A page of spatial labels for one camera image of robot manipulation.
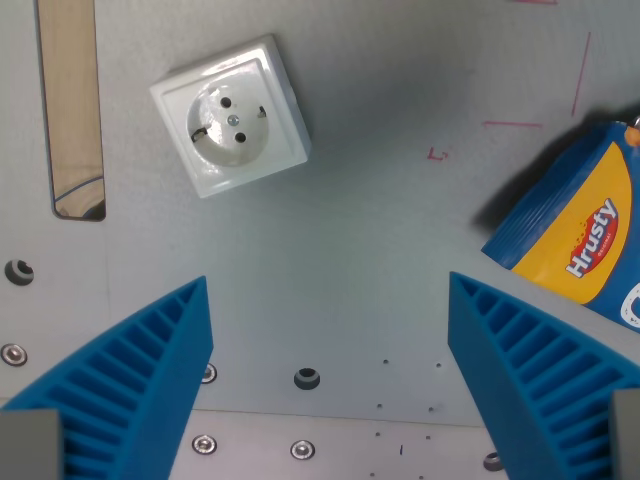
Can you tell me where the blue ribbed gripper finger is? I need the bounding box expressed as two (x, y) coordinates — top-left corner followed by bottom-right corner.
(0, 275), (215, 480)
(447, 271), (640, 480)

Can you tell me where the blue yellow Hrusty snack bag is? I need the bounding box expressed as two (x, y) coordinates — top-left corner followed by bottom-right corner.
(480, 120), (640, 335)

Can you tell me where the white wall power socket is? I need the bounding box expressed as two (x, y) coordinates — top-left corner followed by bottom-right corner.
(149, 33), (313, 200)

